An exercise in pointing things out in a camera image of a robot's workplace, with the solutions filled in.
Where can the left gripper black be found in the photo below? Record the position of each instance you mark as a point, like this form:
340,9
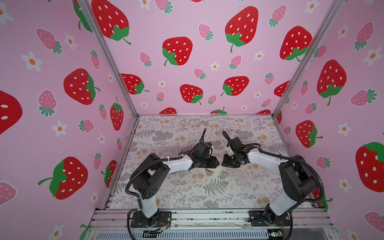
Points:
213,160

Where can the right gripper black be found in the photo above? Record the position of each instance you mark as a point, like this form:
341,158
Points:
227,160

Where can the cream case lid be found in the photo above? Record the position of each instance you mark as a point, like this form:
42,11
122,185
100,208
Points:
218,169

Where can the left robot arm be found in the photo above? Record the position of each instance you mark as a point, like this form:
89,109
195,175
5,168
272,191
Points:
148,178

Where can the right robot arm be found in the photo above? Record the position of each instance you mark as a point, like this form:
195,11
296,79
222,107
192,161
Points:
301,183

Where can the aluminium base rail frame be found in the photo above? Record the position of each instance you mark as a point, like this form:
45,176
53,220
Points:
205,224

